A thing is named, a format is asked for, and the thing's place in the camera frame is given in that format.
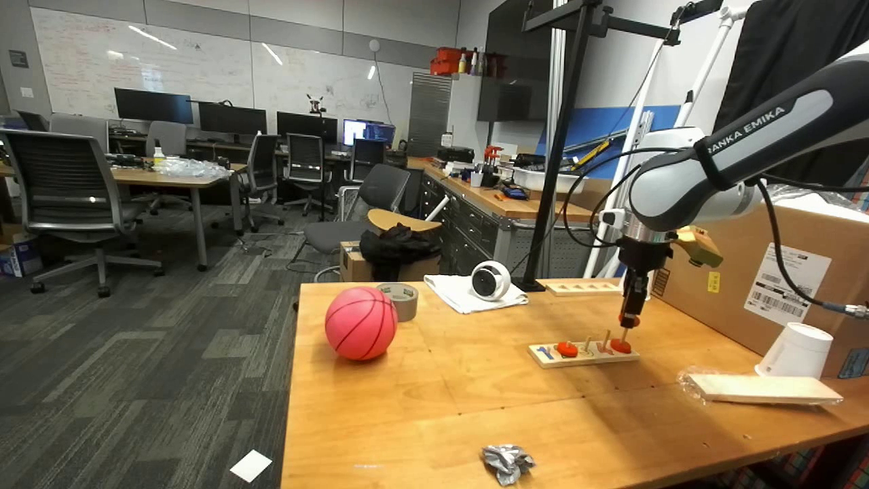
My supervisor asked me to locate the black camera cable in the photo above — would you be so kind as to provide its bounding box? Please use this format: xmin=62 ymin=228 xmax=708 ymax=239
xmin=556 ymin=141 xmax=677 ymax=255

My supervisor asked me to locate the white tripod stand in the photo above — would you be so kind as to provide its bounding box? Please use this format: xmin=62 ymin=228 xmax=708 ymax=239
xmin=580 ymin=0 xmax=758 ymax=279

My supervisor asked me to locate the crumpled foil ball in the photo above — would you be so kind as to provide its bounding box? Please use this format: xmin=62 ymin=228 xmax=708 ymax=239
xmin=477 ymin=440 xmax=537 ymax=489

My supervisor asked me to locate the lit blue computer monitor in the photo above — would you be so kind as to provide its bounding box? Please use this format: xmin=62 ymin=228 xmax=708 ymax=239
xmin=340 ymin=118 xmax=400 ymax=150

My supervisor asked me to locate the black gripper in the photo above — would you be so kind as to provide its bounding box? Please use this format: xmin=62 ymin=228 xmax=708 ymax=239
xmin=616 ymin=237 xmax=677 ymax=332

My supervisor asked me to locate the pink basketball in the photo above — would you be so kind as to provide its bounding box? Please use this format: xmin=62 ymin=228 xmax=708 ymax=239
xmin=324 ymin=286 xmax=402 ymax=366

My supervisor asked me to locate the dark computer monitor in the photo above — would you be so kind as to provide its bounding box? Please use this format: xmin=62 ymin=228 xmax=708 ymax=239
xmin=275 ymin=108 xmax=340 ymax=150
xmin=196 ymin=97 xmax=271 ymax=141
xmin=112 ymin=84 xmax=196 ymax=127

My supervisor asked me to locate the black flat screen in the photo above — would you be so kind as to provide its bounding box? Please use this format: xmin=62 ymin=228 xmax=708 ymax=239
xmin=476 ymin=73 xmax=550 ymax=125

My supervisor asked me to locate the long white wrapped board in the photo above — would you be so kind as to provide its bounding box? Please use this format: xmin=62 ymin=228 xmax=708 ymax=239
xmin=679 ymin=366 xmax=848 ymax=411

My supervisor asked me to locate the black metal pole stand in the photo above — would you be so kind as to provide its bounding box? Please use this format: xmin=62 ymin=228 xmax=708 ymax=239
xmin=518 ymin=0 xmax=684 ymax=294

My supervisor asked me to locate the orange yellow camera mount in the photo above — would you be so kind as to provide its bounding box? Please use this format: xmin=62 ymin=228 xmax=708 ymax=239
xmin=670 ymin=224 xmax=727 ymax=271

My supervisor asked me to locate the white wooden peg board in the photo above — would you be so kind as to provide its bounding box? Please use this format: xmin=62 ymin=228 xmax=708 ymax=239
xmin=523 ymin=335 xmax=643 ymax=369

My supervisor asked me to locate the small brown cardboard box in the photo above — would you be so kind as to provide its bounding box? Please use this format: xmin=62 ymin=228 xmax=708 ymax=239
xmin=337 ymin=237 xmax=446 ymax=286

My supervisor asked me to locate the grey metal cabinet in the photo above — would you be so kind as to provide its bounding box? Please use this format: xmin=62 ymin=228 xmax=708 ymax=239
xmin=404 ymin=72 xmax=484 ymax=163

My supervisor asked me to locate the white paper sheet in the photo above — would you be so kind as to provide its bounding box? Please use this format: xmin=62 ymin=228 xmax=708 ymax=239
xmin=225 ymin=448 xmax=278 ymax=486

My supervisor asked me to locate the wooden office desk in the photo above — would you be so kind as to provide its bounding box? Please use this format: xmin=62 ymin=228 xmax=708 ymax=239
xmin=106 ymin=154 xmax=249 ymax=274

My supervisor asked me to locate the black curtain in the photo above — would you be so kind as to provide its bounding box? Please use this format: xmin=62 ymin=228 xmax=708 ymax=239
xmin=715 ymin=0 xmax=869 ymax=198

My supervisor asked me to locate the large cardboard box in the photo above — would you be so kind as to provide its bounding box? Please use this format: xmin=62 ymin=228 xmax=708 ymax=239
xmin=658 ymin=186 xmax=869 ymax=381

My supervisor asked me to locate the grey tape roll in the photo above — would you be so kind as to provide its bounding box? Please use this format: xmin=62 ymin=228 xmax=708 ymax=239
xmin=377 ymin=282 xmax=421 ymax=327

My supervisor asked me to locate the white paper cup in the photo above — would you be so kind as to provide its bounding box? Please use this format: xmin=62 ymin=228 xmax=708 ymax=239
xmin=751 ymin=317 xmax=838 ymax=384

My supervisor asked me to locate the grey mesh office chair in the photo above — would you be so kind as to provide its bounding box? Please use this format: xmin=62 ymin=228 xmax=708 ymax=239
xmin=0 ymin=125 xmax=168 ymax=298
xmin=282 ymin=130 xmax=337 ymax=224
xmin=242 ymin=130 xmax=288 ymax=232

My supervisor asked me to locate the white round device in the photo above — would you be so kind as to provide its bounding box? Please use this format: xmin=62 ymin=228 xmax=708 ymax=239
xmin=468 ymin=259 xmax=517 ymax=305

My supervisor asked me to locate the red container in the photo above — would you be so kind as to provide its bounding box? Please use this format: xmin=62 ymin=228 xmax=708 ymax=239
xmin=427 ymin=43 xmax=468 ymax=80

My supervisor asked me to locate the long wooden workbench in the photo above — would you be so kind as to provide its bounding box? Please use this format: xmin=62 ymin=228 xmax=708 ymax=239
xmin=404 ymin=152 xmax=628 ymax=279

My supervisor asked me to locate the black bag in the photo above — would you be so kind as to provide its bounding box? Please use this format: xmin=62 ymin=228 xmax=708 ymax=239
xmin=356 ymin=224 xmax=449 ymax=271

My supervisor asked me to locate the round wooden stool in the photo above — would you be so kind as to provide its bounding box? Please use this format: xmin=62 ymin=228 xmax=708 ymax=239
xmin=363 ymin=207 xmax=446 ymax=239

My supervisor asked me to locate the dark padded office chair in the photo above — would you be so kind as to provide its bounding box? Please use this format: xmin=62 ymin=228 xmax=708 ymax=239
xmin=297 ymin=161 xmax=415 ymax=266

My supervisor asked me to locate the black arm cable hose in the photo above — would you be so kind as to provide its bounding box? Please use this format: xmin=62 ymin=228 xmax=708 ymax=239
xmin=755 ymin=176 xmax=869 ymax=322

